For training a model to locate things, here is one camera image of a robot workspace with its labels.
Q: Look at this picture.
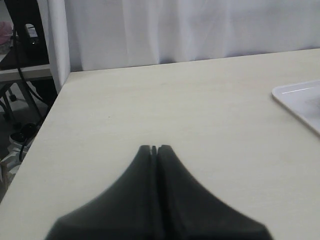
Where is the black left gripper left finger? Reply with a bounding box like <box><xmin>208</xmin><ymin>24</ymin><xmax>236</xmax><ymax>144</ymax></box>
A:
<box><xmin>46</xmin><ymin>145</ymin><xmax>160</xmax><ymax>240</ymax></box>

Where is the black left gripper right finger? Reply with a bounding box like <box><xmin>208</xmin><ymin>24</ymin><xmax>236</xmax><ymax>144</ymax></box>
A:
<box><xmin>156</xmin><ymin>145</ymin><xmax>273</xmax><ymax>240</ymax></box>

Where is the white plastic tray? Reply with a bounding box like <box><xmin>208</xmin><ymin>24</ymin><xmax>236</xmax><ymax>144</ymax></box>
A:
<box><xmin>271</xmin><ymin>79</ymin><xmax>320</xmax><ymax>135</ymax></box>

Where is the black power strip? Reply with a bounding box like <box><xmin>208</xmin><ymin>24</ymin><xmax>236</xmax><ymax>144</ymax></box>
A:
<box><xmin>9</xmin><ymin>123</ymin><xmax>39</xmax><ymax>144</ymax></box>

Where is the grey side table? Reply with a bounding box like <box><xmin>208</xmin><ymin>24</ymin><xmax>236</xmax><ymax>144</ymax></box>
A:
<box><xmin>0</xmin><ymin>42</ymin><xmax>55</xmax><ymax>127</ymax></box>

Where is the black monitor stand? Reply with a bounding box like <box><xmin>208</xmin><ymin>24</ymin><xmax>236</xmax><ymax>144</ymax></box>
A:
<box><xmin>0</xmin><ymin>0</ymin><xmax>49</xmax><ymax>70</ymax></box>

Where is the pink cloth bundle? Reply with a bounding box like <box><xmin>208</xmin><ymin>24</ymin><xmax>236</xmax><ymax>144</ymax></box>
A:
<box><xmin>0</xmin><ymin>21</ymin><xmax>13</xmax><ymax>55</ymax></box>

